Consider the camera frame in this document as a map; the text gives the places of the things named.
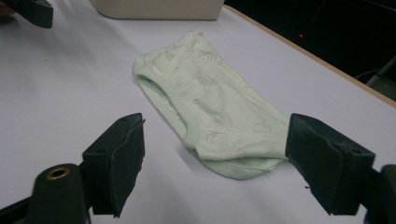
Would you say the thin white cable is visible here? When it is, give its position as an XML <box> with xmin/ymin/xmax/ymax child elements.
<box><xmin>354</xmin><ymin>66</ymin><xmax>383</xmax><ymax>80</ymax></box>

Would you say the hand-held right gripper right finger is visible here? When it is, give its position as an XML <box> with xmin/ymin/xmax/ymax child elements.
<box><xmin>284</xmin><ymin>112</ymin><xmax>376</xmax><ymax>217</ymax></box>

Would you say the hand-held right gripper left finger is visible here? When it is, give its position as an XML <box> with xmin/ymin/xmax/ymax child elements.
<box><xmin>81</xmin><ymin>112</ymin><xmax>147</xmax><ymax>218</ymax></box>

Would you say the beige plastic basket grey rim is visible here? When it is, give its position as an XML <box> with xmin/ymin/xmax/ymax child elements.
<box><xmin>89</xmin><ymin>0</ymin><xmax>226</xmax><ymax>21</ymax></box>

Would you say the light green baby shirt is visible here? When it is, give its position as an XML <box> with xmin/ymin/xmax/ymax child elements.
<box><xmin>133</xmin><ymin>30</ymin><xmax>290</xmax><ymax>181</ymax></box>

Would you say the grey metal desk frame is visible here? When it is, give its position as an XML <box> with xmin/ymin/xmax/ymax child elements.
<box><xmin>365</xmin><ymin>55</ymin><xmax>396</xmax><ymax>102</ymax></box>

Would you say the white table mat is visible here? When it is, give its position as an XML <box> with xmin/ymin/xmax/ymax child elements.
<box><xmin>0</xmin><ymin>0</ymin><xmax>396</xmax><ymax>224</ymax></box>

